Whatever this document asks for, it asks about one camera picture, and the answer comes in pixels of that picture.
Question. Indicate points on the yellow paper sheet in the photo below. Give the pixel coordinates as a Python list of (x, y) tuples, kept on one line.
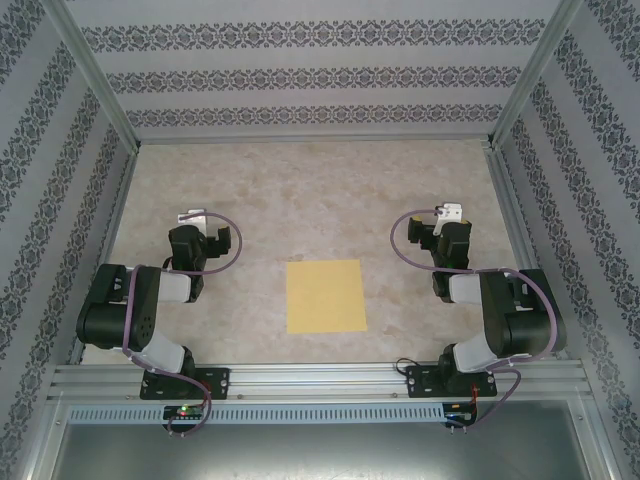
[(326, 296)]

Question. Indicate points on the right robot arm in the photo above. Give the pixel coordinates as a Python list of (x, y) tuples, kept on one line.
[(525, 325)]

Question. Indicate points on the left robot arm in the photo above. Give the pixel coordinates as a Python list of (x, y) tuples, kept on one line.
[(110, 320)]

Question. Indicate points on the grey metal sheet panel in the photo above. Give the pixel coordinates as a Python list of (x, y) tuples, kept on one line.
[(320, 450)]

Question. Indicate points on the left circuit board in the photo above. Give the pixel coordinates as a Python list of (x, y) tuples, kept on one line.
[(182, 412)]

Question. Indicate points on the circuit board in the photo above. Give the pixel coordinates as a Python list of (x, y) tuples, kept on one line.
[(461, 413), (182, 412)]

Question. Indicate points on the right circuit board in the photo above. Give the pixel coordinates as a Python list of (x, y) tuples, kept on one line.
[(461, 413)]

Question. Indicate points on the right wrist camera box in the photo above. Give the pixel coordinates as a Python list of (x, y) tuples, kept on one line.
[(450, 212)]

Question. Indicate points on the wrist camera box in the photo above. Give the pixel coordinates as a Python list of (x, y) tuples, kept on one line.
[(450, 212), (195, 217)]

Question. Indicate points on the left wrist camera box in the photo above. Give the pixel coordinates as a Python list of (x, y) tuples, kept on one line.
[(195, 217)]

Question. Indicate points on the aluminium table side rail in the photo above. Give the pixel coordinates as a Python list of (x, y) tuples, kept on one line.
[(511, 200), (116, 210)]

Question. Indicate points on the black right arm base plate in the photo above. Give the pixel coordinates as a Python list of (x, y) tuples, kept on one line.
[(420, 380)]

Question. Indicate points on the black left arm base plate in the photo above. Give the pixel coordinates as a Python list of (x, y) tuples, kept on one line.
[(215, 382)]

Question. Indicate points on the aluminium frame post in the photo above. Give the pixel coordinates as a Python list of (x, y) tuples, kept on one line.
[(535, 70), (95, 75)]

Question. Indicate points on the aluminium mounting rail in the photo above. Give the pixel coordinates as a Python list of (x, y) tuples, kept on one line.
[(320, 380)]

